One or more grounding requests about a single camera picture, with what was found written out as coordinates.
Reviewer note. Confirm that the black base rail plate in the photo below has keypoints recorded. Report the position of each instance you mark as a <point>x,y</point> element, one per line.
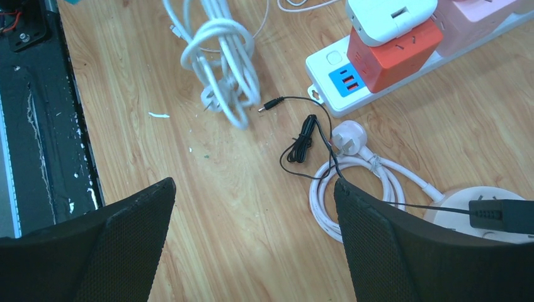
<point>48,174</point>

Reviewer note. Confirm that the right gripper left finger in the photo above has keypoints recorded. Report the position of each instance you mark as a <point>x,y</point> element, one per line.
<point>109,254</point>

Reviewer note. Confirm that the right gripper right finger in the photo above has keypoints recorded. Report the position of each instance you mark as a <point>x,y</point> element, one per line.
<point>393,255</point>

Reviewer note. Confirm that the pink plug adapter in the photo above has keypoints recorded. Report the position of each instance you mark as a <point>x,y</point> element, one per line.
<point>463,23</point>

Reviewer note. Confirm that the red plug adapter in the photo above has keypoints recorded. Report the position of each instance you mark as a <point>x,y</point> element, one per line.
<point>380,67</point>

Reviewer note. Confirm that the white plug adapter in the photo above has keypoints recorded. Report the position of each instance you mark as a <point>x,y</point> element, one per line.
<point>377,22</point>

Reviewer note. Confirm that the long white power strip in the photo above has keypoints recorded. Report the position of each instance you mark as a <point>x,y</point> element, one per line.
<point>348,75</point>

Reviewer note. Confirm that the small black charger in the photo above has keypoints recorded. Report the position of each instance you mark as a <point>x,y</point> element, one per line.
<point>504,215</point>

